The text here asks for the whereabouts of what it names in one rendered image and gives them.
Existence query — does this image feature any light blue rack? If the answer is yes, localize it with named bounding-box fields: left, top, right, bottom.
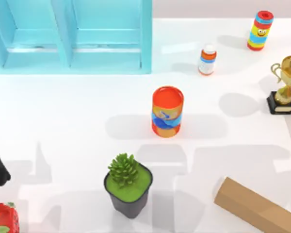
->
left=0, top=0, right=153, bottom=75

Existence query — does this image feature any brown cardboard box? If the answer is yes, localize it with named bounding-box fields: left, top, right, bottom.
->
left=213, top=176, right=291, bottom=233

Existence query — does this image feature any red box with green leaves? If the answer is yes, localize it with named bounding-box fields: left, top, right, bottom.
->
left=0, top=201, right=21, bottom=233

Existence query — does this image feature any green plant in black pot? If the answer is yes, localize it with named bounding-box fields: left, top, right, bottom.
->
left=103, top=152, right=153, bottom=219

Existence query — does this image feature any red yellow blue striped can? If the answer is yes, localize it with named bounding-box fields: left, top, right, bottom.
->
left=247, top=10, right=275, bottom=51

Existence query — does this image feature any gold trophy with black base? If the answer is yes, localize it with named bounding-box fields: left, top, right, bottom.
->
left=266, top=55, right=291, bottom=115

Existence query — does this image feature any white and orange bottle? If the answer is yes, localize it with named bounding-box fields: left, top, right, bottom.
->
left=197, top=44, right=217, bottom=76

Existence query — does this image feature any orange and blue can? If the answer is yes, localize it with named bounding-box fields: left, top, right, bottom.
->
left=151, top=85, right=185, bottom=138

